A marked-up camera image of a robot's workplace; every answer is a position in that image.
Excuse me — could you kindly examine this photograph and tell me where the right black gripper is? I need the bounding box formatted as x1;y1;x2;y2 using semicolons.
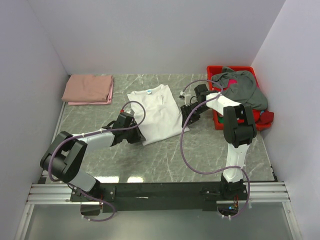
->
180;102;210;128

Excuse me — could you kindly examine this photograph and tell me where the white t shirt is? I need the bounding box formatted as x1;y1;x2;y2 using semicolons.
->
127;84;183;146

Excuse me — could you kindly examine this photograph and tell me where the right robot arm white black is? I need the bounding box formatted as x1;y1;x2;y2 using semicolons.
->
179;84;257;200

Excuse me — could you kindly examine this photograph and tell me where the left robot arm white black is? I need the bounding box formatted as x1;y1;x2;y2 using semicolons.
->
40;112;146;201

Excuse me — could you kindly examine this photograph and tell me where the red plastic bin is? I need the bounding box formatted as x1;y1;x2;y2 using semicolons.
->
207;65;274;131

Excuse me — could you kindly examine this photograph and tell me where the folded light pink t shirt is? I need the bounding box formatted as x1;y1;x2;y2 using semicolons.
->
67;81;114;106

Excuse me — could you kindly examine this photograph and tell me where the green t shirt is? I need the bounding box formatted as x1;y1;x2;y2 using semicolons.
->
218;116;224;124

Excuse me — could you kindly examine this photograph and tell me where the grey t shirt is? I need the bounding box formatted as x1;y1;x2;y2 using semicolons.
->
211;66;268;111

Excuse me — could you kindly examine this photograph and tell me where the folded salmon t shirt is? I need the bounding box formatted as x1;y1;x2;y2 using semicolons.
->
61;74;114;102

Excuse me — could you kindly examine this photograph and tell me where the black base beam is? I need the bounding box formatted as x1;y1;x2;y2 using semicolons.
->
70;180;249;217

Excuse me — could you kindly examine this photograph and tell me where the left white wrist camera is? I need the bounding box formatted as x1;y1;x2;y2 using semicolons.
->
120;108;133;118

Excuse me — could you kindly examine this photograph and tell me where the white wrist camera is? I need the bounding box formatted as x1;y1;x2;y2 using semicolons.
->
120;108;133;118
179;91;192;106

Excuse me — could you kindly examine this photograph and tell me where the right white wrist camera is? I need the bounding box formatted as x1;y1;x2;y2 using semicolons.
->
179;91;192;106

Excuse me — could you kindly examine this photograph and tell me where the aluminium rail frame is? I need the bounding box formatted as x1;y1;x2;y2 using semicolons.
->
14;182;290;240

